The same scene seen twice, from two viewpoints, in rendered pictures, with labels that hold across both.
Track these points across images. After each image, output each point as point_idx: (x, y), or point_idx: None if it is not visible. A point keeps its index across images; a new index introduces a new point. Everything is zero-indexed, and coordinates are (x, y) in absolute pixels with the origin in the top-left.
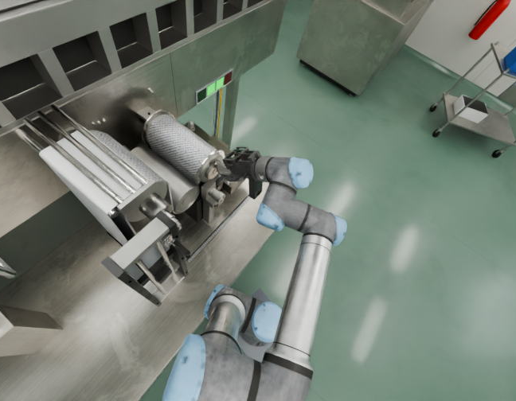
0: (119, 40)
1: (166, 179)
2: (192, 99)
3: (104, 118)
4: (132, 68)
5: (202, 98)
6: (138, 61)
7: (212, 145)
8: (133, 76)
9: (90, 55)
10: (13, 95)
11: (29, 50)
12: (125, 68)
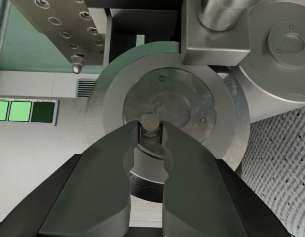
0: (141, 227)
1: (260, 119)
2: (64, 114)
3: None
4: (151, 222)
5: (42, 105)
6: (140, 225)
7: (56, 23)
8: (155, 211)
9: None
10: None
11: None
12: (160, 226)
